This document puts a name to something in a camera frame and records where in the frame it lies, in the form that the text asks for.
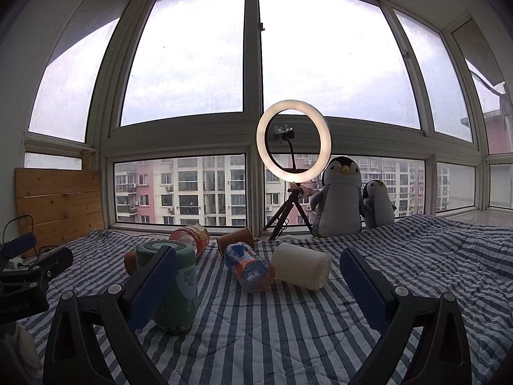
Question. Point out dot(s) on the white window frame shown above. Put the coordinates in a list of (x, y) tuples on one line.
[(252, 128)]

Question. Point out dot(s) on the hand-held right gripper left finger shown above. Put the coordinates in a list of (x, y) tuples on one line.
[(153, 288)]

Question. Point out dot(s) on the small grey penguin plush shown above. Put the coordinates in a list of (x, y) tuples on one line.
[(377, 206)]

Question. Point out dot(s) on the large grey penguin plush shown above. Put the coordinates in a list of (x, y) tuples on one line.
[(336, 204)]

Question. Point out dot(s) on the white cloth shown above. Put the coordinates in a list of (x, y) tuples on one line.
[(18, 355)]

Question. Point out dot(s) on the white power strip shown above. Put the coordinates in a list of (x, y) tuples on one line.
[(12, 264)]

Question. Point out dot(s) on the small brown cup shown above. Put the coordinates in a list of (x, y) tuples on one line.
[(130, 262)]

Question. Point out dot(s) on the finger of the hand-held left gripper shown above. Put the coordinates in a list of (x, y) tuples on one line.
[(52, 262), (18, 246)]

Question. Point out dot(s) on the white cup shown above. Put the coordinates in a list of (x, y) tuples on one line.
[(300, 265)]

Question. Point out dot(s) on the black tripod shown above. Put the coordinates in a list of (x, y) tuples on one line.
[(284, 212)]

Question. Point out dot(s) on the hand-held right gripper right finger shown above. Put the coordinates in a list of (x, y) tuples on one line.
[(362, 285)]

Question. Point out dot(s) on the green insulated cup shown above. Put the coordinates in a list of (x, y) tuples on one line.
[(182, 288)]

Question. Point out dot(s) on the wooden board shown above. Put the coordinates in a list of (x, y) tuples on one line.
[(60, 204)]

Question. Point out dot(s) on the brown paper cup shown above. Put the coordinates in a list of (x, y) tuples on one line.
[(235, 241)]

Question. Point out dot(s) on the blue orange sippy cup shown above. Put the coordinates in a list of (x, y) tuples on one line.
[(248, 266)]

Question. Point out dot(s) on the blue white striped blanket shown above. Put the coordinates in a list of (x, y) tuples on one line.
[(280, 329)]

